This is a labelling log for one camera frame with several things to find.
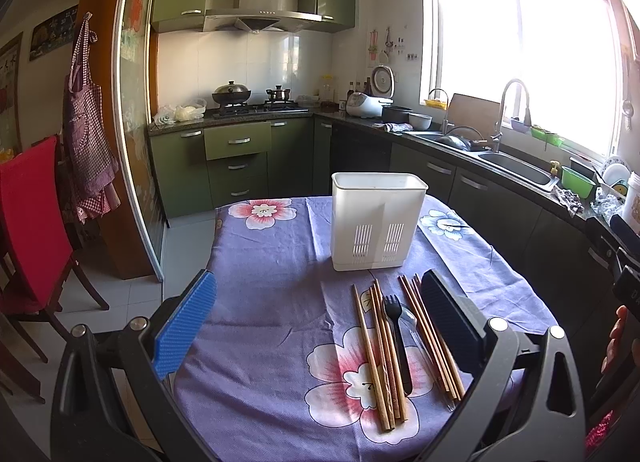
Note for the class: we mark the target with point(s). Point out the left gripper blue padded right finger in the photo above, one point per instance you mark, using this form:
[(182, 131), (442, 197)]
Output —
[(458, 326)]

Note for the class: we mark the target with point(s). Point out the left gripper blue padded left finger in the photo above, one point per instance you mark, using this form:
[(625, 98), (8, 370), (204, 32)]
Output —
[(173, 339)]

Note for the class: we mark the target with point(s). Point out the black plastic fork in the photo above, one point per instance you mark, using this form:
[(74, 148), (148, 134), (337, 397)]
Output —
[(393, 311)]

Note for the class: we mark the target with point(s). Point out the steel kitchen faucet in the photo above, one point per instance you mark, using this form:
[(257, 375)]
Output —
[(518, 109)]

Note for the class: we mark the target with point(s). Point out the person's right hand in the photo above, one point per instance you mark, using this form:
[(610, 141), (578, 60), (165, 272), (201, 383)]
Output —
[(615, 336)]

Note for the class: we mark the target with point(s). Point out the green plastic basin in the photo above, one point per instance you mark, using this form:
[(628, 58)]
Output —
[(577, 183)]

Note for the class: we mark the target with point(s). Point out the steel sink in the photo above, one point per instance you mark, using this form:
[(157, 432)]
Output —
[(479, 149)]

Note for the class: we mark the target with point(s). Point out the purple floral tablecloth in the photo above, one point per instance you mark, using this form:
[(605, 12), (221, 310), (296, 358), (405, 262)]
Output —
[(278, 371)]

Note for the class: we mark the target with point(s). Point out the white plastic utensil holder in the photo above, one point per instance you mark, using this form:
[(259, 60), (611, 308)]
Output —
[(374, 218)]

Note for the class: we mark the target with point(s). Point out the red chair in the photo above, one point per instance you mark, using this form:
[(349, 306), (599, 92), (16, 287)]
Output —
[(34, 237)]

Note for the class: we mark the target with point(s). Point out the green lower cabinets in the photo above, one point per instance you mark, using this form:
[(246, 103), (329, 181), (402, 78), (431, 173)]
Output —
[(202, 166)]

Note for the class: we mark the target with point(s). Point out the purple checked apron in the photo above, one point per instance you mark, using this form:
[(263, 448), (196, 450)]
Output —
[(92, 161)]

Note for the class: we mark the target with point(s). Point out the wooden cutting board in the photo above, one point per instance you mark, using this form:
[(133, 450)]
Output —
[(481, 114)]

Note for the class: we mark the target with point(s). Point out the white ceramic bowl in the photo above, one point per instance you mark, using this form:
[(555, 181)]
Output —
[(419, 121)]

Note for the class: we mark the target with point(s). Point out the black inner pot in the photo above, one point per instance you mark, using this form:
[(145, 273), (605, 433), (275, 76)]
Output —
[(395, 114)]

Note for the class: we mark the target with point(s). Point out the white plastic bag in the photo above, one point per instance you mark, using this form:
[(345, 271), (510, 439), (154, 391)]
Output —
[(170, 115)]

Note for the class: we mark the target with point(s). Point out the white rice cooker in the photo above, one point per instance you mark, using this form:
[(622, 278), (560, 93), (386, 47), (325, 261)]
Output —
[(377, 95)]

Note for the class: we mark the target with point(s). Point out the gas stove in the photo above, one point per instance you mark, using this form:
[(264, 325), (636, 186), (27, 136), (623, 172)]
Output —
[(244, 109)]

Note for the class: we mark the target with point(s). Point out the black wok with lid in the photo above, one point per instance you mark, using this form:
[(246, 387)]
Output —
[(231, 94)]

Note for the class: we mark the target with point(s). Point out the small steel pot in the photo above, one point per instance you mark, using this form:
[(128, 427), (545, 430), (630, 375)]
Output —
[(278, 94)]

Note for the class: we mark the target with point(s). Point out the steel range hood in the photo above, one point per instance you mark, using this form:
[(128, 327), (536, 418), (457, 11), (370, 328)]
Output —
[(254, 16)]

